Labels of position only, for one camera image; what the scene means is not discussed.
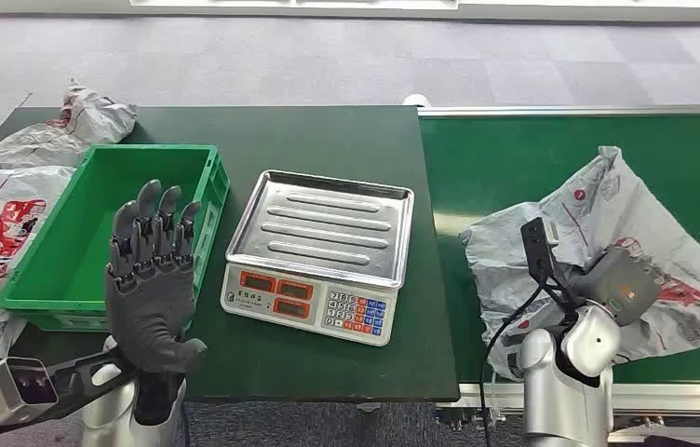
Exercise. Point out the green plastic crate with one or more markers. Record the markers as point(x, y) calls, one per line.
point(72, 259)

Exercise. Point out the white electronic scale body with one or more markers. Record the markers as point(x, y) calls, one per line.
point(300, 302)

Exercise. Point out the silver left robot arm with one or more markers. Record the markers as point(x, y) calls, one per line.
point(103, 419)

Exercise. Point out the steel scale tray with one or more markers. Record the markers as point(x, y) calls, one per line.
point(325, 222)

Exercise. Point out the grey courier package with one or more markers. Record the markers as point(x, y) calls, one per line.
point(621, 203)

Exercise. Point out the white conveyor roller end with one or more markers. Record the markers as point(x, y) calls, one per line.
point(416, 99)

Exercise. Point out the green conveyor belt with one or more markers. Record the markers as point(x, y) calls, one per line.
point(498, 160)

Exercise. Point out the grey knotted courier bag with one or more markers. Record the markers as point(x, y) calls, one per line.
point(72, 132)

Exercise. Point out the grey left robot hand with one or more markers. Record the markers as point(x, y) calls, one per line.
point(152, 308)

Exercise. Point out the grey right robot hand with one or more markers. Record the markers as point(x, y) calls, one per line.
point(624, 287)

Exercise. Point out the black camera bracket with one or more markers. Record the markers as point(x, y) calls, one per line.
point(82, 379)
point(563, 296)

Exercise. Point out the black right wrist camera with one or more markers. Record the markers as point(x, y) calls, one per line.
point(537, 247)

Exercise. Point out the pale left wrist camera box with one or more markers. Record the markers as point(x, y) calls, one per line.
point(11, 392)

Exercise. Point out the black right camera bracket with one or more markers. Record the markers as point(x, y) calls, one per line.
point(563, 296)

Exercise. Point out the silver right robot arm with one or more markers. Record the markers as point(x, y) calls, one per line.
point(566, 407)

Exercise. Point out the silver conveyor frame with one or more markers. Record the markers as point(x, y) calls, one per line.
point(664, 398)

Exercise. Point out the black left camera bracket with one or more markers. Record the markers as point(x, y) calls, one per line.
point(82, 379)

